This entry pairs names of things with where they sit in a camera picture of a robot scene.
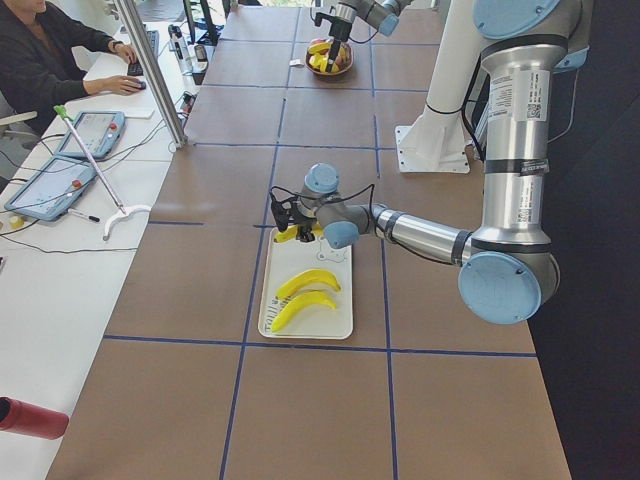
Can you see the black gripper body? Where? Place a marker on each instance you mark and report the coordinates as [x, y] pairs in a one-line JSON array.
[[304, 221], [341, 26]]

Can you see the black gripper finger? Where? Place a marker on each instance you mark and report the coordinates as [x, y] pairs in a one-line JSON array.
[[333, 53]]

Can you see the curved yellow banana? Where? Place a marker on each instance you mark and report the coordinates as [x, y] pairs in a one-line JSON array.
[[286, 235]]

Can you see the large yellow banana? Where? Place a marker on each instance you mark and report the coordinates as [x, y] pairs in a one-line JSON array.
[[307, 278]]

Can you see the greenish yellow banana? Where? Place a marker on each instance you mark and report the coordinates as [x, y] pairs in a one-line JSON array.
[[299, 303]]

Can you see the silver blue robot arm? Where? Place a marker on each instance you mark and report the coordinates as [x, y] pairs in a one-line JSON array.
[[383, 18], [492, 83]]

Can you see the brown wicker basket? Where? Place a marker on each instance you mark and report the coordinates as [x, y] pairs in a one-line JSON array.
[[327, 74]]

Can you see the small yellow banana underneath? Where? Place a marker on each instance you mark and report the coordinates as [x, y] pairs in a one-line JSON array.
[[318, 63]]

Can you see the cream bear tray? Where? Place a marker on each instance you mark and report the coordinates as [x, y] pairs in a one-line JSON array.
[[283, 261]]

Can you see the reacher grabber stick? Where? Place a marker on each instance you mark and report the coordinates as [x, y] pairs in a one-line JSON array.
[[123, 212]]

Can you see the black marker pen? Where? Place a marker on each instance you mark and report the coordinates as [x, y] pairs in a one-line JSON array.
[[83, 215]]

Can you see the upper teach pendant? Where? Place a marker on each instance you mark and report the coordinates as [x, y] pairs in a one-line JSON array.
[[100, 132]]

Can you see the teach pendant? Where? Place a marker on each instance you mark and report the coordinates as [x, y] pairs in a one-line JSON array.
[[53, 190], [100, 132]]

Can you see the lower teach pendant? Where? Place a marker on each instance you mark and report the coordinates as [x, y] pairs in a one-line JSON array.
[[53, 190]]

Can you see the small yellow block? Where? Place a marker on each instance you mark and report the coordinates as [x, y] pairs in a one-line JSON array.
[[16, 222]]

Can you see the seated person in black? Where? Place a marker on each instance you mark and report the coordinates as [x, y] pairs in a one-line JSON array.
[[38, 69]]

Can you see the red bottle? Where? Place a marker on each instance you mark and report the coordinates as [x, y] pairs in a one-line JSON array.
[[23, 418]]

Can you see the aluminium frame post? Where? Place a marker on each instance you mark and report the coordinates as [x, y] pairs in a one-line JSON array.
[[128, 13]]

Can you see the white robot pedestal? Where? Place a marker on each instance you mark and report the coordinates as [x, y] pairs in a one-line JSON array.
[[435, 142]]

